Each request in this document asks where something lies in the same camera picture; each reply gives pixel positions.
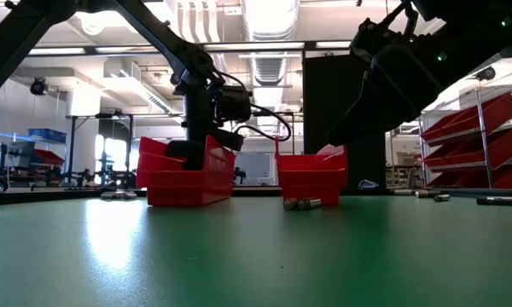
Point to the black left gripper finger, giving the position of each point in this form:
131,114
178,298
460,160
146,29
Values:
190,158

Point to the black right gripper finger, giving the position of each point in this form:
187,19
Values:
375,111

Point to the black background robot arm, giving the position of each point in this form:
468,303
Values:
106,177
240,175

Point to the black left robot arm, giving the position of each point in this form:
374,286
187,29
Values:
162,38

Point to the red plastic bin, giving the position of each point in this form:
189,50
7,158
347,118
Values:
311,179
183,187

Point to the black table clamp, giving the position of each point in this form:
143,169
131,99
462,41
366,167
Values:
369,185

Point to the red background bin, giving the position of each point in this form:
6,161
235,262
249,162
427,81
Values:
49,158

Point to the blue storage bin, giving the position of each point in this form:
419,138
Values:
47,135

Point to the grey computer monitor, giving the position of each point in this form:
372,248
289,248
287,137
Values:
19,154

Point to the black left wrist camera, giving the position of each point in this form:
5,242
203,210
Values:
234,104

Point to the black ceiling camera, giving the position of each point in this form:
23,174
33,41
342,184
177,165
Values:
175,79
38,87
486,73

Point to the white rectangular air duct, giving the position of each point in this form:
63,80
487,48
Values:
132,85

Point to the black overhead frame beam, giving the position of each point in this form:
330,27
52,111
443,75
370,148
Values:
89,50

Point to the black aluminium table frame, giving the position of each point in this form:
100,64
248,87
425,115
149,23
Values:
47,197

